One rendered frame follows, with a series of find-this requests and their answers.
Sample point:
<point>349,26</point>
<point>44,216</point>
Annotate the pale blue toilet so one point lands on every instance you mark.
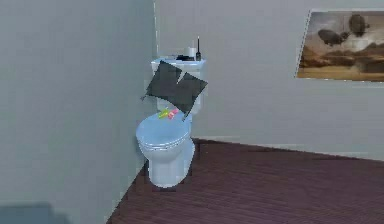
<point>163,140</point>

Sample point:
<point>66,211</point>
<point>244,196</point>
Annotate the white toilet paper roll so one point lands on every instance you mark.
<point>191,52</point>

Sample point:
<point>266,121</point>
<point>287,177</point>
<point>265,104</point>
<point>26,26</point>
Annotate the pink small object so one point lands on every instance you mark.
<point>172,114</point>

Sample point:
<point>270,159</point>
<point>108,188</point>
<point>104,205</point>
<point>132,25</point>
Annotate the green and yellow small object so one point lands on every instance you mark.
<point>163,114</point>

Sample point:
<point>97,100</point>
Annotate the dark grey square cloth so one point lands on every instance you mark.
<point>173,87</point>

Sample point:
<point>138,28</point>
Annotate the black flat object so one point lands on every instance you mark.
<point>185,58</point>

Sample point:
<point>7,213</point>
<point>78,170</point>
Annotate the black slim bottle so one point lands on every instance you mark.
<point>198,53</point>

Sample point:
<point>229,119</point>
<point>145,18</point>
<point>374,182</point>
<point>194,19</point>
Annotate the framed brown landscape picture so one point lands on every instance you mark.
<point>343,46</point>

